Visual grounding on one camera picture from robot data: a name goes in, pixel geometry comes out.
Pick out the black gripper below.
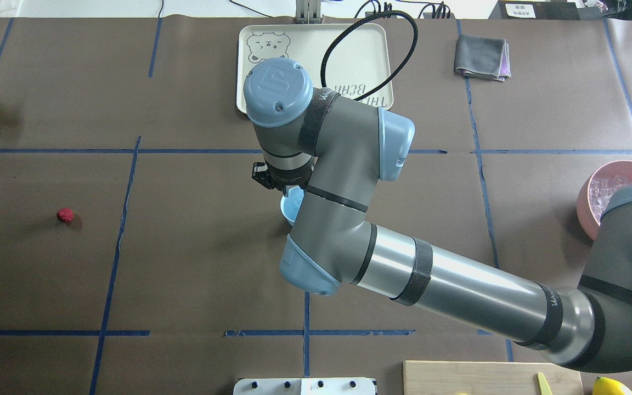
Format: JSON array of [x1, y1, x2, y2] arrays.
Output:
[[251, 161, 314, 196]]

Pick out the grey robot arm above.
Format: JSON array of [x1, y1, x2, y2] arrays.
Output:
[[243, 58, 632, 374]]

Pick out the light blue paper cup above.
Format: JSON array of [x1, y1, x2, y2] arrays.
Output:
[[280, 187, 305, 227]]

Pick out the clear ice cubes pile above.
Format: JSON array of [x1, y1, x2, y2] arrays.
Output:
[[589, 175, 632, 223]]

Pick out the cream bear serving tray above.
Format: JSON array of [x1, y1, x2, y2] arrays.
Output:
[[236, 24, 393, 113]]

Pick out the red strawberry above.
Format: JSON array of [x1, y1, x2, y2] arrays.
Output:
[[56, 207, 75, 223]]

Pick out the grey folded cloth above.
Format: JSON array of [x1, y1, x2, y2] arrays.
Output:
[[453, 33, 512, 82]]

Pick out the wooden cutting board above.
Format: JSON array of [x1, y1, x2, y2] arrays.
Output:
[[403, 360, 584, 394]]

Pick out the pink bowl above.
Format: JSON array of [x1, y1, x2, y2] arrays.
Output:
[[576, 160, 632, 240]]

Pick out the yellow plastic knife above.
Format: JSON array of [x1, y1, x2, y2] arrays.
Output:
[[536, 372, 553, 395]]

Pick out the yellow lemon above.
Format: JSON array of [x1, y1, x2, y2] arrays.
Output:
[[592, 376, 632, 395]]

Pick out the black braided cable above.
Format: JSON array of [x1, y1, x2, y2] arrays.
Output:
[[320, 10, 419, 101]]

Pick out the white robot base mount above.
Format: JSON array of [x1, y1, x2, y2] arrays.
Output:
[[233, 377, 378, 394]]

